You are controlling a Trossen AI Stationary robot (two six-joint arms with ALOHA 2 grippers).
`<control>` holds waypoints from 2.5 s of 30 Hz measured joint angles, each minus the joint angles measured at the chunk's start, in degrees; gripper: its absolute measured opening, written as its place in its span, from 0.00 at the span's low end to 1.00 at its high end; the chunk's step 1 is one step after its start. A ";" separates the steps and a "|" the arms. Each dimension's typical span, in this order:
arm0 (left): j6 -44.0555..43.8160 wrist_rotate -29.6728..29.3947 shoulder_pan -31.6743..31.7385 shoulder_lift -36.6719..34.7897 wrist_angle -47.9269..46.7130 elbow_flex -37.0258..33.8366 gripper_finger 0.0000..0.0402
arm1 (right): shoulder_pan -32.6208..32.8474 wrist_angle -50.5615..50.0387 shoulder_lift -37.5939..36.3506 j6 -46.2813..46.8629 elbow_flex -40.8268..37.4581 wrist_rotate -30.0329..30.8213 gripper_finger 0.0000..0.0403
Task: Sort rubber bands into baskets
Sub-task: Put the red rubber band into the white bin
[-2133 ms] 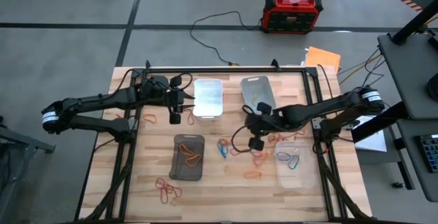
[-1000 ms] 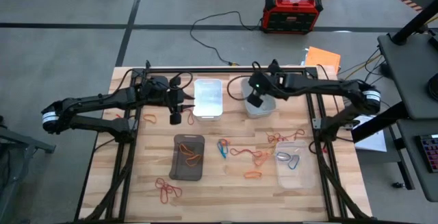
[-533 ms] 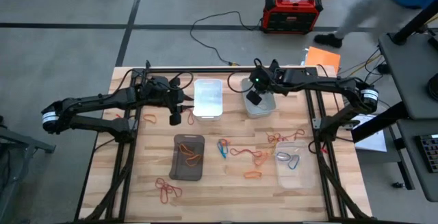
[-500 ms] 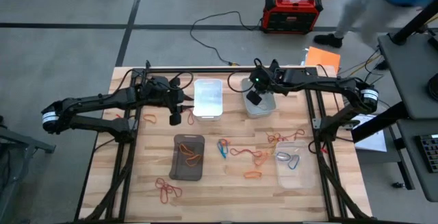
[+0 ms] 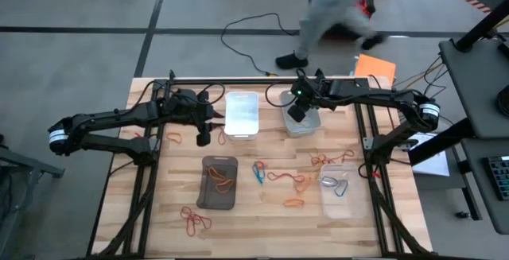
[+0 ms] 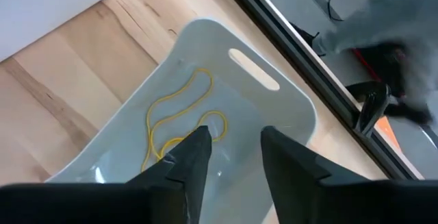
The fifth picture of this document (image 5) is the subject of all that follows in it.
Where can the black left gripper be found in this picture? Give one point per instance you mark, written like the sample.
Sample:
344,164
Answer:
195,111

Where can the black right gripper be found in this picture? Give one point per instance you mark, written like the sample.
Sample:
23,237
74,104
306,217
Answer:
298,113

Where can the red rubber band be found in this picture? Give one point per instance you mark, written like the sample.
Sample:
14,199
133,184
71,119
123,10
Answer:
183,212
330,160
219,134
278,173
204,221

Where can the yellow rubber band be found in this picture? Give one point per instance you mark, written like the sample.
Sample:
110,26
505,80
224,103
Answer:
317,160

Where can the teal rubber band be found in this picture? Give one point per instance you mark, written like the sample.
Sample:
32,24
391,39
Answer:
323,180

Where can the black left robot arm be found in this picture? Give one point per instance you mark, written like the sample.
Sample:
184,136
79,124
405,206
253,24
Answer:
111,117

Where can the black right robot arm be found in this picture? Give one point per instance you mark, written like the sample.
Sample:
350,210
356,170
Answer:
378,95

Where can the frosted white plastic basket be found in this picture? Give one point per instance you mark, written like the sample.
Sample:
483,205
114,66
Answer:
312,126

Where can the smoky grey translucent basket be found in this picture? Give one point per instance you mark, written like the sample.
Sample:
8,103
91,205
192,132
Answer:
207,200

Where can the orange folder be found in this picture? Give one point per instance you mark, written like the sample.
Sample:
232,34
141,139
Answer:
375,68

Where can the clear plastic basket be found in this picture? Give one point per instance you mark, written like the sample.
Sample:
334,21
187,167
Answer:
346,208

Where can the person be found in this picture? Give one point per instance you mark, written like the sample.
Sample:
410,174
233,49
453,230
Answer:
330,9

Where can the red portable power station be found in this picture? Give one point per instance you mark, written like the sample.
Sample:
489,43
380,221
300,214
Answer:
369,7

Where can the white paper sheet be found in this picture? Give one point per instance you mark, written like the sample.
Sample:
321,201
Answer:
433,164

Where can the grey side desk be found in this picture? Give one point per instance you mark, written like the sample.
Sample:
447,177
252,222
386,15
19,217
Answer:
477,85

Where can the small black floor object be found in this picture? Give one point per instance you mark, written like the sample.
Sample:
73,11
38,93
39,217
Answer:
463,214

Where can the grey metal stand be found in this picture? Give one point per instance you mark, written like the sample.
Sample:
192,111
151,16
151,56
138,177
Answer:
24,166

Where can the black pole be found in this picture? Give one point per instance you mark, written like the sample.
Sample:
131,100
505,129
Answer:
483,24

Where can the black round device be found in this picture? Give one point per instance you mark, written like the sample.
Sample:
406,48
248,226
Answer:
504,101

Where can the black keyboard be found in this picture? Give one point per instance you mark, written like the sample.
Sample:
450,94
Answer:
499,176

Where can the black aluminium table frame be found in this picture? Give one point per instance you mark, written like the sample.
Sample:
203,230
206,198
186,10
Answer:
262,81

